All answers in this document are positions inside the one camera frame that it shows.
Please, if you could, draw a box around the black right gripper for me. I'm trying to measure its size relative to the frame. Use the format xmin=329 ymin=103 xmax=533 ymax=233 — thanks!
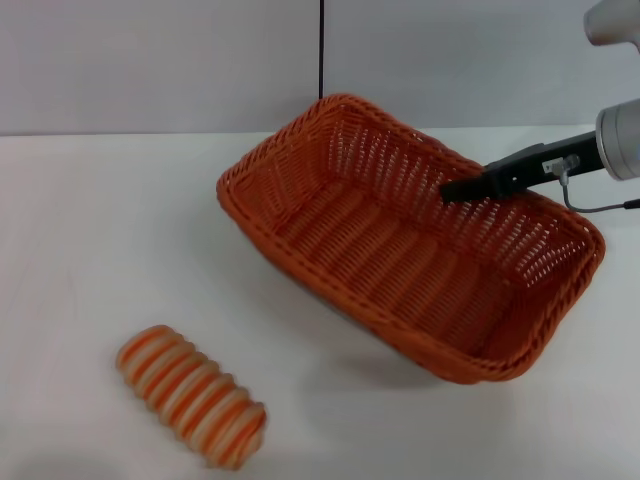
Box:
xmin=439 ymin=129 xmax=608 ymax=204

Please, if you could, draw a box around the orange woven plastic basket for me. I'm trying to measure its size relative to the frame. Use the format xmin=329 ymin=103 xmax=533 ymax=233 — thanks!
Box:
xmin=215 ymin=92 xmax=607 ymax=386

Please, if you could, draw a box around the black vertical wall strip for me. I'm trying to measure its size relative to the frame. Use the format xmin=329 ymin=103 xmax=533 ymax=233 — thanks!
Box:
xmin=316 ymin=0 xmax=326 ymax=101

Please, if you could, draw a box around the grey right gripper cable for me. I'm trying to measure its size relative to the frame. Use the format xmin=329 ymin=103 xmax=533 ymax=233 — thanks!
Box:
xmin=547 ymin=154 xmax=640 ymax=215

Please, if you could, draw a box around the orange white striped bread toy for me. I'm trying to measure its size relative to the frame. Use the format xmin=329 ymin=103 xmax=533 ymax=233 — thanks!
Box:
xmin=115 ymin=324 xmax=269 ymax=471

